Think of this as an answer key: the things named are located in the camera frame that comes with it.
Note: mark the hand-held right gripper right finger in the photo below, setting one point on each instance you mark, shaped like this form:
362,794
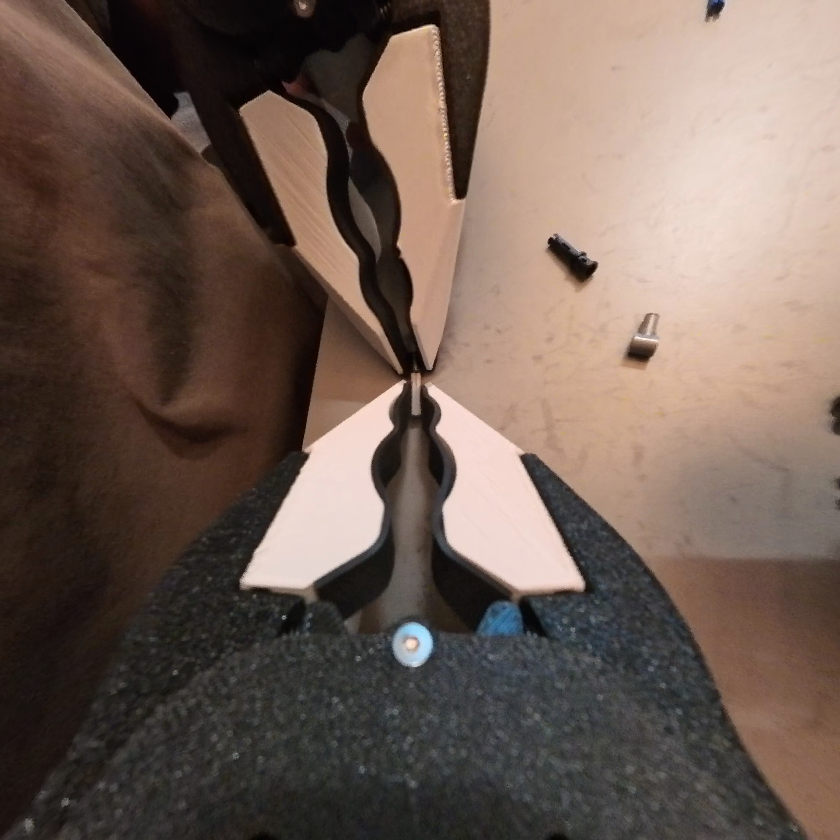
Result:
512,518

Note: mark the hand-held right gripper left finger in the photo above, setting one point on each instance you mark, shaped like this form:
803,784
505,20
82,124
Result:
315,518

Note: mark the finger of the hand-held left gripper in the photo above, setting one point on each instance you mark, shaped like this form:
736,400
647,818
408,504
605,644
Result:
420,131
295,177

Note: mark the short grey toy axle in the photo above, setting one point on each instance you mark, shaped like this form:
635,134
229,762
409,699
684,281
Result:
417,394

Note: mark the black toy pin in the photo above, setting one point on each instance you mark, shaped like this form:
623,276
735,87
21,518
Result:
571,256

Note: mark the person's brown trouser leg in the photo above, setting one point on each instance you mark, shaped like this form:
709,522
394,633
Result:
131,328

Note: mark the blue toy pin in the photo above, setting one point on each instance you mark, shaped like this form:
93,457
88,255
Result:
714,6

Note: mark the yellow black tracked toy vehicle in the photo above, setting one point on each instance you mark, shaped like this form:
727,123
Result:
835,420

